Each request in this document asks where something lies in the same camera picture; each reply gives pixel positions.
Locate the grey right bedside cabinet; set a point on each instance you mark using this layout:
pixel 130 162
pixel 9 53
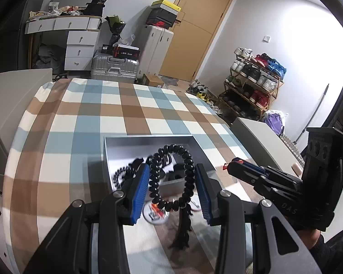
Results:
pixel 265 147

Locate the white upright suitcase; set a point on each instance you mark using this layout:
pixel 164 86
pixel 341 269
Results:
pixel 153 43

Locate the black red shoe box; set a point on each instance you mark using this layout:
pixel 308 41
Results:
pixel 162 18

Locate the black spiral tie in box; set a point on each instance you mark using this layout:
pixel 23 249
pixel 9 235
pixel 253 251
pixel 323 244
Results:
pixel 125 173

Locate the wooden shoe rack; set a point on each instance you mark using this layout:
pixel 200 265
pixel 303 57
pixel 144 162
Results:
pixel 252 84

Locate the silver hard suitcase lying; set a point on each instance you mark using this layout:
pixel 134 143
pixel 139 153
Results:
pixel 107 68

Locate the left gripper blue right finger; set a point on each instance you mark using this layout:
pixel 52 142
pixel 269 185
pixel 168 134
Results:
pixel 277 248

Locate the wooden door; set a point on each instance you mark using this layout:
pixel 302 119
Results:
pixel 194 30

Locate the black box on suitcase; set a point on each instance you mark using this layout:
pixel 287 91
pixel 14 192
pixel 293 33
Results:
pixel 121 51

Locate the small cardboard box on floor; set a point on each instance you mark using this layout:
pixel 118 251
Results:
pixel 152 81

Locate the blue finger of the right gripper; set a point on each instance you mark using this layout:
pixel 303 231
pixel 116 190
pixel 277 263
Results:
pixel 274 174
pixel 247 172

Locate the purple bag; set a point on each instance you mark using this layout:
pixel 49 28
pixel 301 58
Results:
pixel 276 121

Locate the white round badge red print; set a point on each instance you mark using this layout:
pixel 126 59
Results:
pixel 154 215

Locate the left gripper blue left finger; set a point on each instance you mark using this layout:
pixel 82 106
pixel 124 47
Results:
pixel 93 231

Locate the yellow lid shoe box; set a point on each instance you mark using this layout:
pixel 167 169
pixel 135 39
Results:
pixel 166 5

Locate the right hand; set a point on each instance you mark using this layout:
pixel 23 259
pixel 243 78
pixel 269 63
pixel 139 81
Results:
pixel 309 237

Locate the plaid bed sheet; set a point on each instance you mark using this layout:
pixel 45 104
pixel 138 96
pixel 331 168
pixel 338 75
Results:
pixel 57 153

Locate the white drawer desk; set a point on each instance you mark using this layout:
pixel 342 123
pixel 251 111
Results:
pixel 77 34

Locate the black toothed hair clip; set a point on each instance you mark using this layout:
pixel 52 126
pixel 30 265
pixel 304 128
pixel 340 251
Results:
pixel 182 236

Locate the black bag on desk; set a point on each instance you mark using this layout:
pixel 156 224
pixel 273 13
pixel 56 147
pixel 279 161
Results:
pixel 95 8

